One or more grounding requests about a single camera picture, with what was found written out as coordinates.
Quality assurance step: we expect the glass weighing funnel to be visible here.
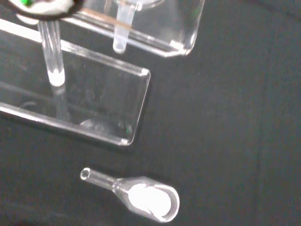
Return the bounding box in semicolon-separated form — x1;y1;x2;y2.
79;167;181;224

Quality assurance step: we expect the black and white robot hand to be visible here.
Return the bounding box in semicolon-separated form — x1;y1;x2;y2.
6;0;86;24

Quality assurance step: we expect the clear funnel stand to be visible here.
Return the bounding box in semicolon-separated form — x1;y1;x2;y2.
0;0;206;147

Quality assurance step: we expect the black cloth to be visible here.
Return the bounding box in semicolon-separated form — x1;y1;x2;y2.
0;0;301;226

